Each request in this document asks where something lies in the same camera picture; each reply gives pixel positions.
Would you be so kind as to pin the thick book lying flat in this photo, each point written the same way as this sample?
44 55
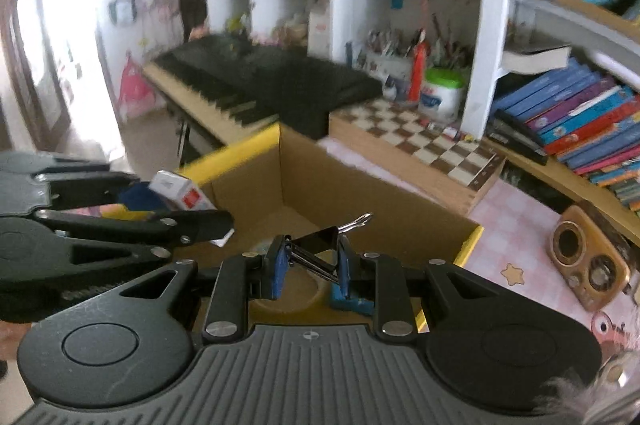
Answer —
535 57

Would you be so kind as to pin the red tassel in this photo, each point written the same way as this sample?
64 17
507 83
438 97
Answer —
415 72

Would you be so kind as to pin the row of blue and purple books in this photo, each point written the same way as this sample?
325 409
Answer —
585 125

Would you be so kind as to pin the small green toy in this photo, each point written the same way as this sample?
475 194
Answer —
235 23

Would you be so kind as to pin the grey fluffy plush toy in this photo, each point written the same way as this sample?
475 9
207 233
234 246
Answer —
585 397

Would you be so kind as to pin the pink checked cloth desktop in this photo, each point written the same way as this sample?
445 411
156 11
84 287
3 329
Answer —
510 230

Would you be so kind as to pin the white jar with green lid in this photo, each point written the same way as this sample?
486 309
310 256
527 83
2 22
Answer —
442 95

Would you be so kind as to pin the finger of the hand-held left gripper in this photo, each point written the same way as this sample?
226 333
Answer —
150 226
142 200

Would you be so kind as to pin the black keyboard stand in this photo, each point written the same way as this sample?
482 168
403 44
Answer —
182 140

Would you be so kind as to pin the small white red box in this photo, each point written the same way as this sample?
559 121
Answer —
180 192

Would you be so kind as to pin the black electronic keyboard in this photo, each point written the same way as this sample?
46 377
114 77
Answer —
260 80

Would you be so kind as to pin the white pen holder with pens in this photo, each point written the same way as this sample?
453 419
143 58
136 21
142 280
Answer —
390 64

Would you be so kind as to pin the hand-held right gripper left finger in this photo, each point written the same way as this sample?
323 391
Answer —
277 270

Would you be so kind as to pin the wooden door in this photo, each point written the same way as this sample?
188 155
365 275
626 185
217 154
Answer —
25 30

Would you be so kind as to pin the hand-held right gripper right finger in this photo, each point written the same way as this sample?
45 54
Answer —
344 274

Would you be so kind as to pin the white box with red label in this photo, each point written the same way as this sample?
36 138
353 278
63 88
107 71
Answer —
320 30

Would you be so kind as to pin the wooden chessboard box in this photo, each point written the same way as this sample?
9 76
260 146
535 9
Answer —
425 140

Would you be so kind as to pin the brown retro radio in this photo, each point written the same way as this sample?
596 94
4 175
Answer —
590 257

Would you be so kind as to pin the black binder clip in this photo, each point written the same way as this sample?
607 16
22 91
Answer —
320 245

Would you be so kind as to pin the yellow cardboard box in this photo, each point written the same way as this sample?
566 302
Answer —
325 185

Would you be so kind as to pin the printed cartoon desk mat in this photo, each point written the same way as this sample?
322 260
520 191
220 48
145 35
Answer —
612 330

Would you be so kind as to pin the white cubby shelf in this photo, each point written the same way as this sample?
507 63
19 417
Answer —
345 5

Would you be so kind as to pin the white and wood bookshelf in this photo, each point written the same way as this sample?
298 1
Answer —
492 30

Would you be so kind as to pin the pink hanging bag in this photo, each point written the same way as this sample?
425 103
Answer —
132 87

